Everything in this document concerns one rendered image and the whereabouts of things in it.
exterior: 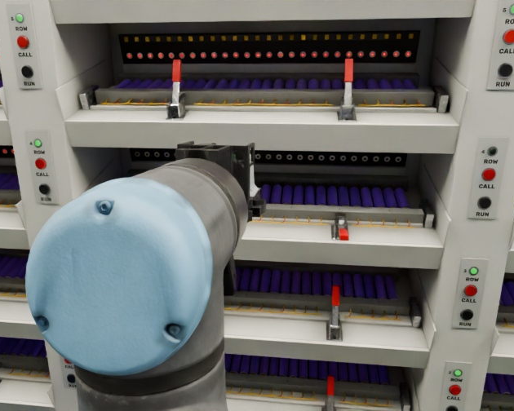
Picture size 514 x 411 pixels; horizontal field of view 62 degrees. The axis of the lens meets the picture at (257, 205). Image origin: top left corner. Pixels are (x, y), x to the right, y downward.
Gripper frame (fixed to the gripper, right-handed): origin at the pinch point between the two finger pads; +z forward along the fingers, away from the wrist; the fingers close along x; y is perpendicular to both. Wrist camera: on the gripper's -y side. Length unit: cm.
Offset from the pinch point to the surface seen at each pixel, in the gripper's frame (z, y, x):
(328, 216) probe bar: 16.9, -6.8, -13.0
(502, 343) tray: 16, -28, -43
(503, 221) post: 11.8, -5.1, -38.8
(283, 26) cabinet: 29.5, 25.9, -3.7
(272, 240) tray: 12.1, -10.0, -3.9
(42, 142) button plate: 10.6, 5.0, 33.7
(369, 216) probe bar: 16.8, -6.4, -19.8
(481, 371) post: 14, -32, -40
